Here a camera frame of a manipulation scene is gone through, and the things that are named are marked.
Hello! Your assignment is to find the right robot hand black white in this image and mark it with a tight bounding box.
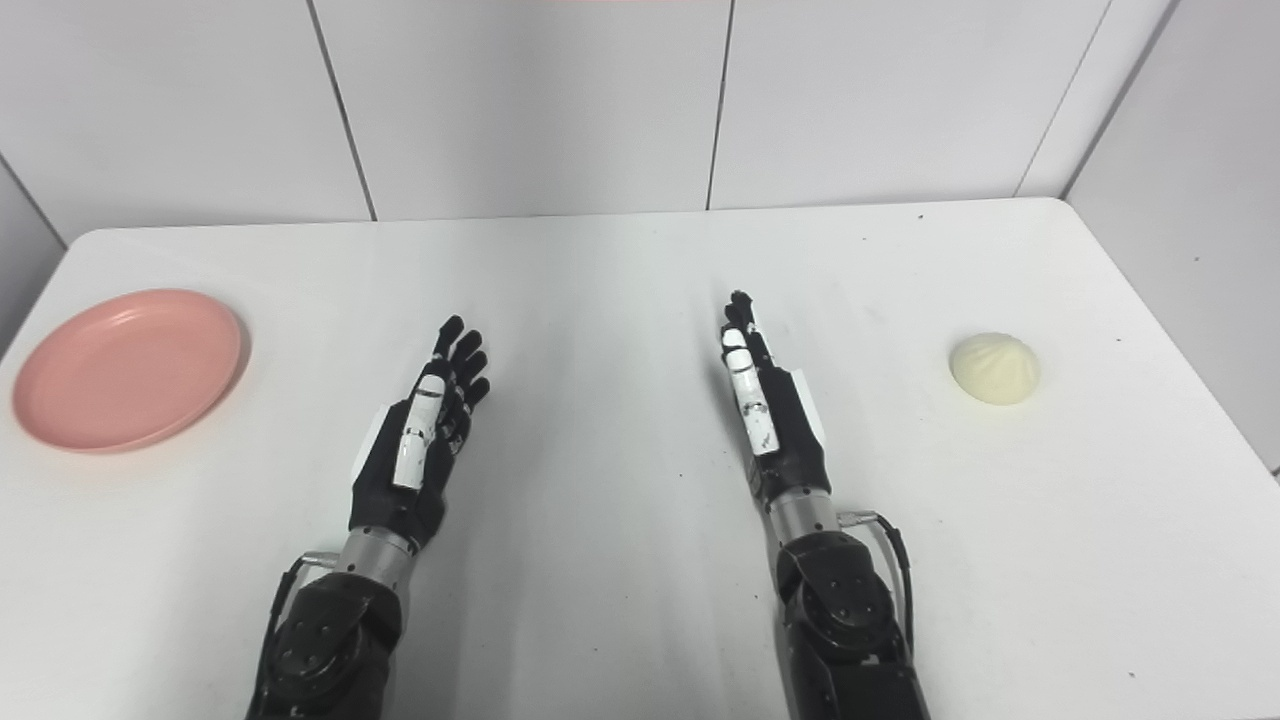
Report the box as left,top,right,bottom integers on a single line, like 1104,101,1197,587
720,290,833,506

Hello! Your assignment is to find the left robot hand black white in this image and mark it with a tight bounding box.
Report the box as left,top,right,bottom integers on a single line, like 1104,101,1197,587
348,315,492,553

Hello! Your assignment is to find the white steamed bun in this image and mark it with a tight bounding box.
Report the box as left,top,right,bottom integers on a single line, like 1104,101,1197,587
949,332,1041,406

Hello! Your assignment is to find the pink round plate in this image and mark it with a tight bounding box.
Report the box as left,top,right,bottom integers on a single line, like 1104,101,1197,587
12,289,245,454

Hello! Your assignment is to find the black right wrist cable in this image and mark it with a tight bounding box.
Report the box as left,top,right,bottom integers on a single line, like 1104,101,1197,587
840,511,916,666

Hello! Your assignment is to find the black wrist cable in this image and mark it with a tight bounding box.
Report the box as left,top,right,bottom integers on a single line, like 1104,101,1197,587
840,511,916,666
255,549,341,691

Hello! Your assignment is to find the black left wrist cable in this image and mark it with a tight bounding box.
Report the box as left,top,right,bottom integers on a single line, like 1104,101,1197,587
255,549,341,691

